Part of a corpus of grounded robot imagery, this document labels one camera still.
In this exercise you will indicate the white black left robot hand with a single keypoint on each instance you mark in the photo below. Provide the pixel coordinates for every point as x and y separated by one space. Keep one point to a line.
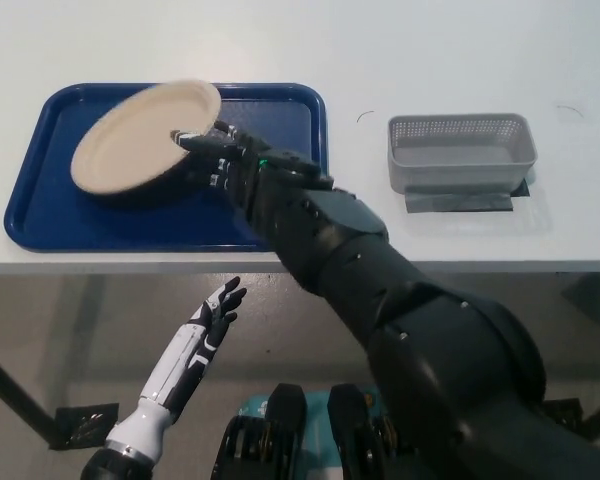
195 345

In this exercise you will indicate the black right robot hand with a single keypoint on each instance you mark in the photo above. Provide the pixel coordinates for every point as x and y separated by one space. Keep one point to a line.
230 160

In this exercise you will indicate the beige round paper plate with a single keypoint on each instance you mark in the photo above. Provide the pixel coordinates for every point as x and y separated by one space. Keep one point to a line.
140 140

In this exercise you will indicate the blue plastic serving tray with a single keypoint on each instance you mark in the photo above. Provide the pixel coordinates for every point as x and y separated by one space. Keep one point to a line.
130 220

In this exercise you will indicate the grey perforated plastic basket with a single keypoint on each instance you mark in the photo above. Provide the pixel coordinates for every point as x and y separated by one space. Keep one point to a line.
460 150

